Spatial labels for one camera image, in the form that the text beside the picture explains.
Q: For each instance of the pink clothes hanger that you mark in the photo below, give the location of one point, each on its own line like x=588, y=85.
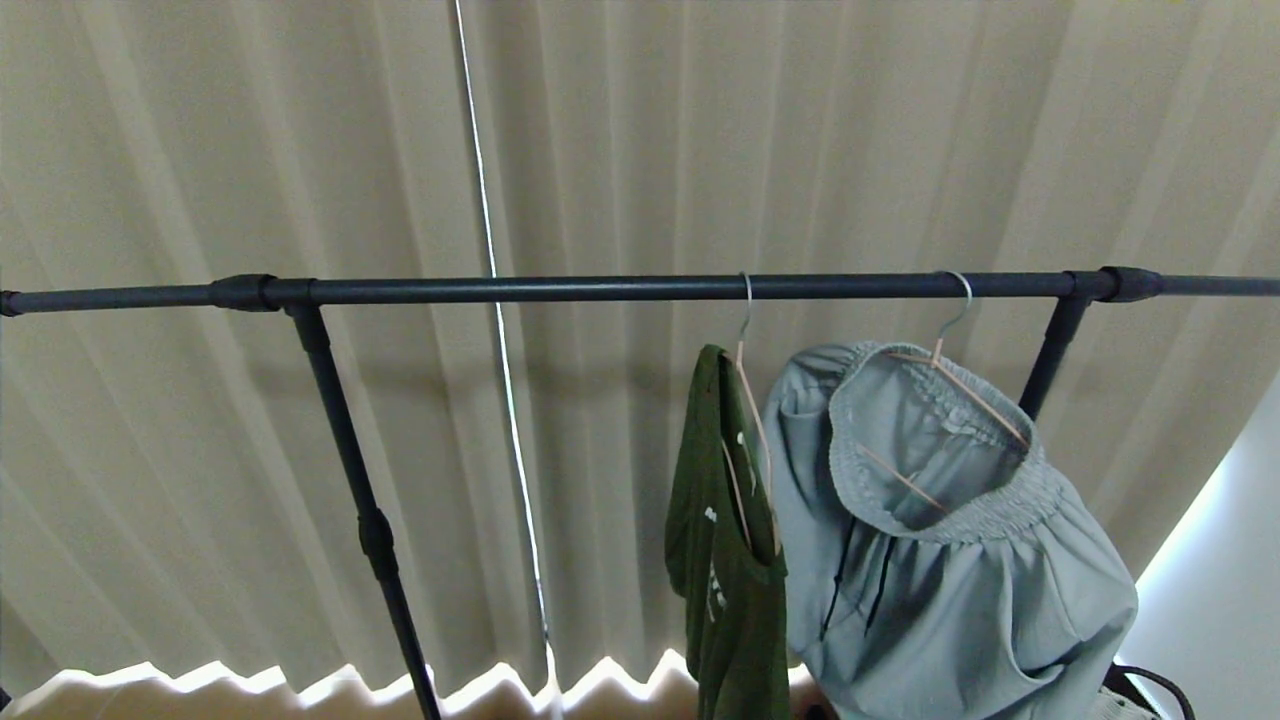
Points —
x=975, y=395
x=752, y=400

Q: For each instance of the green printed shirt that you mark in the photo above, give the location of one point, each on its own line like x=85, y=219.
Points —
x=730, y=620

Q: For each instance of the pale grey shorts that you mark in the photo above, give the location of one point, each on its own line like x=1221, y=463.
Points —
x=980, y=620

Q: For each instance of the black clothes rack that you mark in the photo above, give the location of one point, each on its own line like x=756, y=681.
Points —
x=600, y=289

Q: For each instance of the white laundry basket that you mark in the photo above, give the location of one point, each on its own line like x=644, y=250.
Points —
x=1125, y=708

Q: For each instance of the beige curtain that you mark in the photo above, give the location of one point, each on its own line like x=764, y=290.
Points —
x=250, y=130

